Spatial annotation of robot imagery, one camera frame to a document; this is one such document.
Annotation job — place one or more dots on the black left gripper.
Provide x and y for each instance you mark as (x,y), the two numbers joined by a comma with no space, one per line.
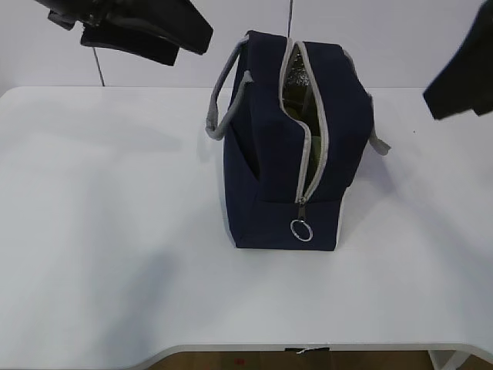
(167,25)

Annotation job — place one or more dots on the white table leg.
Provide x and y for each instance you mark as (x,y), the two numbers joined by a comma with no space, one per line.
(447,359)

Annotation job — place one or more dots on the navy blue lunch bag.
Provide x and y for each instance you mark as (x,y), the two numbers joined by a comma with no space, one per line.
(294,121)

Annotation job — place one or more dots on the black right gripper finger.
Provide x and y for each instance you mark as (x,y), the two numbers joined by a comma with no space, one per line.
(465,83)

